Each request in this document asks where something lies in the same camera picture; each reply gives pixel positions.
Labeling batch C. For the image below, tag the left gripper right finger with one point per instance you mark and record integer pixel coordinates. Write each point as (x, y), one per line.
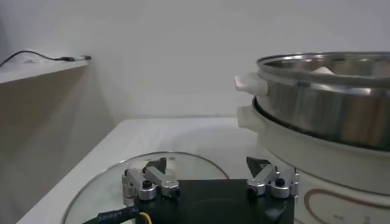
(268, 176)

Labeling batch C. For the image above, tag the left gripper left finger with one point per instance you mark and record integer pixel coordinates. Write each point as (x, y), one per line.
(152, 178)

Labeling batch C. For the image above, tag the round glass pot lid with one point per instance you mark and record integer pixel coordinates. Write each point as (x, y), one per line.
(198, 165)

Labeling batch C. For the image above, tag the white steamed baozi bun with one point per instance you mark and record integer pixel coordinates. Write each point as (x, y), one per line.
(323, 71)

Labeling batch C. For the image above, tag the stainless steel steamer basket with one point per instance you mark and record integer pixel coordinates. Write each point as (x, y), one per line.
(320, 109)

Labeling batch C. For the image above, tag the white electric pot base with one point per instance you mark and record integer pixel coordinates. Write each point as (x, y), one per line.
(320, 161)

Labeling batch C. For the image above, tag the white side table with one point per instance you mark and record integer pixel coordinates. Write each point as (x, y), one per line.
(36, 121)

